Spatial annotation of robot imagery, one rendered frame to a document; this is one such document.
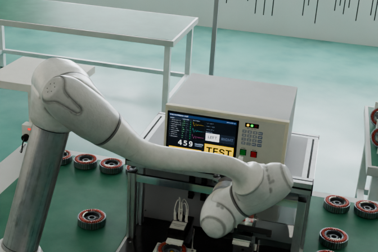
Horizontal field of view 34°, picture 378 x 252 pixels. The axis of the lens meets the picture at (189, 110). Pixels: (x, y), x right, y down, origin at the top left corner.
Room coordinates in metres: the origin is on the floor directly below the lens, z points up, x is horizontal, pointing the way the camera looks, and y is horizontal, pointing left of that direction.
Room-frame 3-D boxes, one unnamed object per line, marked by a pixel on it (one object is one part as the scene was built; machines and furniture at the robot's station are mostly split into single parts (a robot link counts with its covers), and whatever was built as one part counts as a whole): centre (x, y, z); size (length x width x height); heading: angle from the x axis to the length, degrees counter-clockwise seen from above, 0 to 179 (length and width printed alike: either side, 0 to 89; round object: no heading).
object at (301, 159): (2.19, -0.16, 1.09); 0.68 x 0.44 x 0.05; 77
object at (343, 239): (2.11, -0.60, 0.77); 0.11 x 0.11 x 0.04
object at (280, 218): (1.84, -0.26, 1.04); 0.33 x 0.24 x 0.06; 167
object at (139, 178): (1.97, -0.11, 1.03); 0.62 x 0.01 x 0.03; 77
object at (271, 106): (2.18, -0.17, 1.22); 0.44 x 0.39 x 0.20; 77
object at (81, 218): (2.14, 0.36, 0.77); 0.11 x 0.11 x 0.04
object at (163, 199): (2.12, -0.14, 0.92); 0.66 x 0.01 x 0.30; 77
